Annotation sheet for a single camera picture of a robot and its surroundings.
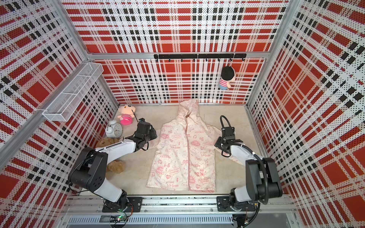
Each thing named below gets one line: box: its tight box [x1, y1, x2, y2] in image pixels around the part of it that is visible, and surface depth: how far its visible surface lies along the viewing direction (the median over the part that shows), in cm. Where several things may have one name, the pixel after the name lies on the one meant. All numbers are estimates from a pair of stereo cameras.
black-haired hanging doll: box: [218, 65, 237, 91], surface depth 96 cm
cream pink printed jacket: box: [146, 98, 244, 193], surface depth 92 cm
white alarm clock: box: [105, 119, 123, 138], surface depth 96 cm
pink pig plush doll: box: [117, 104, 136, 126], surface depth 110 cm
